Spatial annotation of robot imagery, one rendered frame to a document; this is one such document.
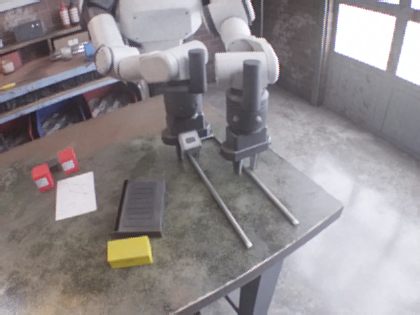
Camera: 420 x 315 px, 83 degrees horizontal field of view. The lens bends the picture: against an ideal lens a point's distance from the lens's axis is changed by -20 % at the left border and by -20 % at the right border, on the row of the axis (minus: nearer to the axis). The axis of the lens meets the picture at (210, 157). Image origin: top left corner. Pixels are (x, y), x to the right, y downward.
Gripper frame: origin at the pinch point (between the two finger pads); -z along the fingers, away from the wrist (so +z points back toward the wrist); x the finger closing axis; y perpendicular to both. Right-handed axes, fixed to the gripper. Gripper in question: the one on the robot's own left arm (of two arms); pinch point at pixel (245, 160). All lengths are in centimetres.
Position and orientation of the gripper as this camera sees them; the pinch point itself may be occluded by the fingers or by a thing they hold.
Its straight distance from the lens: 70.1
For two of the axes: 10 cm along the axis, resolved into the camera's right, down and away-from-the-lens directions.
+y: -4.4, -5.3, 7.2
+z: -0.5, -7.9, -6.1
